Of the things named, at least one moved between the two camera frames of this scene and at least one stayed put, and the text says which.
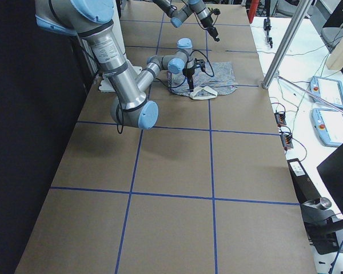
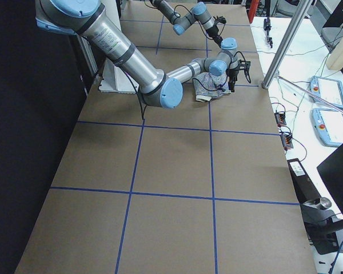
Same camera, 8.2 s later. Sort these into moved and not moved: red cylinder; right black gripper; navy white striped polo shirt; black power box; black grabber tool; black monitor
Moved: right black gripper; navy white striped polo shirt
Not moved: black monitor; black power box; red cylinder; black grabber tool
